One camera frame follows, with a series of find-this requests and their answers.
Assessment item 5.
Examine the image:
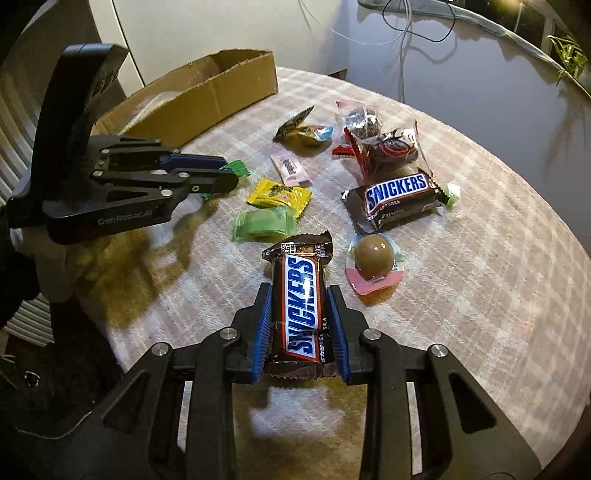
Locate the green candy packet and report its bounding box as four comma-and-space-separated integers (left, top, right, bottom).
200, 159, 252, 200

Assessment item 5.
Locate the snickers bar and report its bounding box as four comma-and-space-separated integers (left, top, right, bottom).
342, 169, 451, 234
262, 231, 335, 380

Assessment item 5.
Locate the chocolate ball pink wrapper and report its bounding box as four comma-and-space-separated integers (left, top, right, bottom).
345, 233, 405, 296

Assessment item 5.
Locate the black yellow snack packet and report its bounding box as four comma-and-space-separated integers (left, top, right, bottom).
273, 106, 334, 146

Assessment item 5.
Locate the clear walnut snack packet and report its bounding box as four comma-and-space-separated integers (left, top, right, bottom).
335, 100, 382, 140

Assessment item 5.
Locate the red clear date packet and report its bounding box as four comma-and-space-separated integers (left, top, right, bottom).
332, 121, 433, 183

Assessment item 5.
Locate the brown cardboard box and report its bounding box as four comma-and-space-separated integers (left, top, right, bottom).
92, 49, 279, 147

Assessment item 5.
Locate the yellow candy packet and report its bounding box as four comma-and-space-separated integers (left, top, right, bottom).
246, 178, 311, 219

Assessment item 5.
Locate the light green jelly packet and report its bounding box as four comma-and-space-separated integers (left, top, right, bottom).
232, 206, 297, 241

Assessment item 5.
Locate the plaid tablecloth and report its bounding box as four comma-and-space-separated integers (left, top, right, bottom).
85, 68, 590, 464

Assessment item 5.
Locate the grey windowsill cloth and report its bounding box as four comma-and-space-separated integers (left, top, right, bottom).
360, 1, 590, 95

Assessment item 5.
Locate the potted spider plant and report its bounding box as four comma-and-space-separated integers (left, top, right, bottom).
547, 35, 589, 83

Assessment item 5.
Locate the black cable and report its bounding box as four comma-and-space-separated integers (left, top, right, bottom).
382, 0, 458, 44

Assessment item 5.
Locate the white cable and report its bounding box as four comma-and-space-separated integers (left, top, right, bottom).
297, 0, 415, 103

